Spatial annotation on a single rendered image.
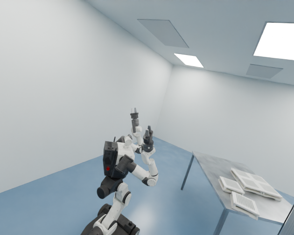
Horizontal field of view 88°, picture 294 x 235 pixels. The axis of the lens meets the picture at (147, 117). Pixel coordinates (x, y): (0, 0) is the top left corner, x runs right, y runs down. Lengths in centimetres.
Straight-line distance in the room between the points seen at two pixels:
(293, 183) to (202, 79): 392
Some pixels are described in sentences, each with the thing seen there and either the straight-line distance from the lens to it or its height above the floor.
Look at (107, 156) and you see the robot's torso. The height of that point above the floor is 122.
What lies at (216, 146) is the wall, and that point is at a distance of 568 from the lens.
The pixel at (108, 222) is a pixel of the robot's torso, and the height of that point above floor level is 34.
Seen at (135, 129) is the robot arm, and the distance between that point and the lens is 177.
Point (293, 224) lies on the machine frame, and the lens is 81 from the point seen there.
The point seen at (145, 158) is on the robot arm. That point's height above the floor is 137.
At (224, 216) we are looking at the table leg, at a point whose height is 78.
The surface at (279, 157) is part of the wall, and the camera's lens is 582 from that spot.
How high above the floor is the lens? 194
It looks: 12 degrees down
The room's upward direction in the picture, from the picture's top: 15 degrees clockwise
